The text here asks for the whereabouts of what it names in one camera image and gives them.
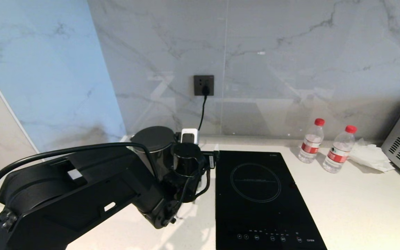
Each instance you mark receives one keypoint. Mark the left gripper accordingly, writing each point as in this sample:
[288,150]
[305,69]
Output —
[186,158]

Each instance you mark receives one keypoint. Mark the crumpled white tissue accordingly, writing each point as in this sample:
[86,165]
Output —
[370,156]

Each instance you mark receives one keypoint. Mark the black induction cooktop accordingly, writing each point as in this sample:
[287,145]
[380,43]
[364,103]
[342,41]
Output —
[259,208]

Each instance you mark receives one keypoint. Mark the clear water bottle red cap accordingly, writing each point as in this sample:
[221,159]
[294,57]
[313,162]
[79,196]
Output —
[310,146]
[338,154]

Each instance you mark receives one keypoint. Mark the dark electric kettle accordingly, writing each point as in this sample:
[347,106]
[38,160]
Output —
[152,142]

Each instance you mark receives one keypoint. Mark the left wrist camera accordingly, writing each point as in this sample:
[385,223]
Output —
[190,136]

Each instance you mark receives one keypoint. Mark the dark wall power outlet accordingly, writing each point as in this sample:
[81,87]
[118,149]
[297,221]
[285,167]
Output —
[200,81]

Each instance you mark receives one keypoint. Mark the black power plug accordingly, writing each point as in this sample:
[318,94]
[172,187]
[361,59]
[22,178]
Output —
[205,91]

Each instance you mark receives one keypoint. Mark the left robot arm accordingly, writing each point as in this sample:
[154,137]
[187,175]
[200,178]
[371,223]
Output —
[64,194]

